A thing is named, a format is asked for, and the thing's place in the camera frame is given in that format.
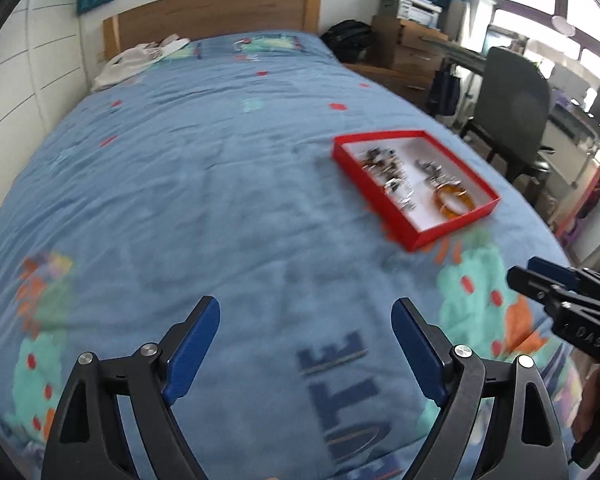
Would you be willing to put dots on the wooden headboard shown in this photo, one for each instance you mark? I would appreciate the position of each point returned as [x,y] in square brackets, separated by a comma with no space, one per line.
[205,15]

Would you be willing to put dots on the black backpack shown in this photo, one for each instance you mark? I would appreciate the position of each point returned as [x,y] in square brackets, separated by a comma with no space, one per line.
[347,40]

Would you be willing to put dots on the white wardrobe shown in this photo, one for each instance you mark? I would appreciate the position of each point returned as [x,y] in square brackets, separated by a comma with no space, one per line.
[25,60]

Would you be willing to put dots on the dark blue hanging bag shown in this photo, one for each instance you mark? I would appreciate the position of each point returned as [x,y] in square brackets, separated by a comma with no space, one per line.
[442,92]

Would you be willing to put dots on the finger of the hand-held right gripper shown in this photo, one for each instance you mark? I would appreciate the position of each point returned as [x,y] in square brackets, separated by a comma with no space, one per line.
[552,270]
[532,285]

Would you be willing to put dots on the red jewelry box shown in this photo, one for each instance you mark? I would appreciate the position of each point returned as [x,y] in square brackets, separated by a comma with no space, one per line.
[405,232]

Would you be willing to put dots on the white cloth bag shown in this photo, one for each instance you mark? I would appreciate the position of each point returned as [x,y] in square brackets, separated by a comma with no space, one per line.
[130,62]

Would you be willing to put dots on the wooden dresser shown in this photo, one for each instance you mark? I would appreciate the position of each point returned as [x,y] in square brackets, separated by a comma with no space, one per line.
[410,60]

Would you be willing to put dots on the silver brooch pendant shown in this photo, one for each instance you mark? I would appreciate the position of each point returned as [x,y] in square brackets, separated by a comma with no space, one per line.
[432,169]

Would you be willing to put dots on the white printer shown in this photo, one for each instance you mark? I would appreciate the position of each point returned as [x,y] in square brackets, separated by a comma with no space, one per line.
[410,7]

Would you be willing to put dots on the black office chair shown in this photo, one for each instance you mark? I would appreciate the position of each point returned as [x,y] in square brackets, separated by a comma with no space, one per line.
[515,105]

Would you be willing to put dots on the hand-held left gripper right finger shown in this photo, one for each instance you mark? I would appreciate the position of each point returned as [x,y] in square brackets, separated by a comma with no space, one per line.
[420,355]

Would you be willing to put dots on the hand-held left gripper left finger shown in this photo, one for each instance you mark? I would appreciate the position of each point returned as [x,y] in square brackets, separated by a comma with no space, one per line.
[192,352]

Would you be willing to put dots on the person's right hand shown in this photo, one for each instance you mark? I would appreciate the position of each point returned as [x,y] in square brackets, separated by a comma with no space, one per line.
[589,410]

